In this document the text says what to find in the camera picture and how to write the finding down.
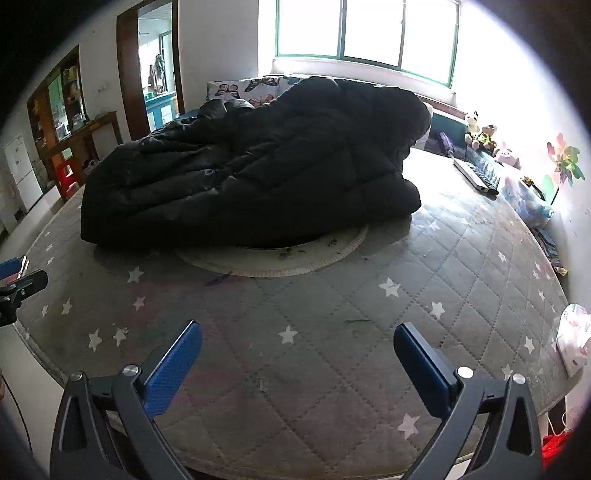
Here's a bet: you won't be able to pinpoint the blue kitchen cabinet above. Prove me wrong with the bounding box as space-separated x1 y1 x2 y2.
145 91 178 132

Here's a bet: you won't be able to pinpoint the wooden side table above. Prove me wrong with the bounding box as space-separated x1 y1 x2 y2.
44 111 123 201

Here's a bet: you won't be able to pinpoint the white refrigerator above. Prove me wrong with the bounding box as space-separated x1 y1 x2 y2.
2 134 44 213

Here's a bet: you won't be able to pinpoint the stack of magazines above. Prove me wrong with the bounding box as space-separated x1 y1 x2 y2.
538 226 568 278

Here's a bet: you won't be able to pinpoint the red plastic stool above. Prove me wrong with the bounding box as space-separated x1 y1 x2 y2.
55 159 84 199

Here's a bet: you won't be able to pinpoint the red bag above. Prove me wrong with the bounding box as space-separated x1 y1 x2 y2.
541 431 573 468

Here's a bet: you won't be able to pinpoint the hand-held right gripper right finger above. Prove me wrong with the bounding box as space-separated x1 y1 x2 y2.
393 322 543 480

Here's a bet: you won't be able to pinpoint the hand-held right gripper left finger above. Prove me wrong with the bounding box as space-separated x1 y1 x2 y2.
50 319 204 480

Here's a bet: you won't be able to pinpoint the black cable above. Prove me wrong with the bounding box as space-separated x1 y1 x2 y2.
0 374 33 462

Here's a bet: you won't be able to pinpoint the clear plastic storage box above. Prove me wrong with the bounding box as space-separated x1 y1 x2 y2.
503 175 555 227

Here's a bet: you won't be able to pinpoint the white pillow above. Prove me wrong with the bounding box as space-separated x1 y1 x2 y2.
418 102 435 141

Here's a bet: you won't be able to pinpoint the butterfly print cushion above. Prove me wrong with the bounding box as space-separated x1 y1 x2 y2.
240 75 303 109
206 80 242 101

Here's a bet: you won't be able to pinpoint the green framed window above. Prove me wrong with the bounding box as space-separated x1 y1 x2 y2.
276 0 462 88

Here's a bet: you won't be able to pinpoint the colourful pinwheel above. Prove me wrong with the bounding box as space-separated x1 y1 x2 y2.
542 133 580 204

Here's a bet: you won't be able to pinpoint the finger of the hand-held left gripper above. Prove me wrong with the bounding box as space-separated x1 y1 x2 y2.
0 257 30 282
0 270 49 326

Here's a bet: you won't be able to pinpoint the hanging clothes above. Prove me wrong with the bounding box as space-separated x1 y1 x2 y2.
148 54 165 93

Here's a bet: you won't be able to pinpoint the white plastic bag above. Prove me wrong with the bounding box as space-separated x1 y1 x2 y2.
556 304 591 377

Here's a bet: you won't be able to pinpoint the wooden display cabinet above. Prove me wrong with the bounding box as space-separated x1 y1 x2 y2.
27 45 88 195

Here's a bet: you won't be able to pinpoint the brown bear plush toy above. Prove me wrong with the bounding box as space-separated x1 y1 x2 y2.
475 124 500 155

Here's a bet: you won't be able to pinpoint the black down jacket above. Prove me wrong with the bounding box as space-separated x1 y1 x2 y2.
80 76 432 250

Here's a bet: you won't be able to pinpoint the dark wooden door frame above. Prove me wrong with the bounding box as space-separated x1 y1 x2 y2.
116 0 185 141

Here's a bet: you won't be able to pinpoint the round glass turntable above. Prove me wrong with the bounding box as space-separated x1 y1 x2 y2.
175 224 370 278

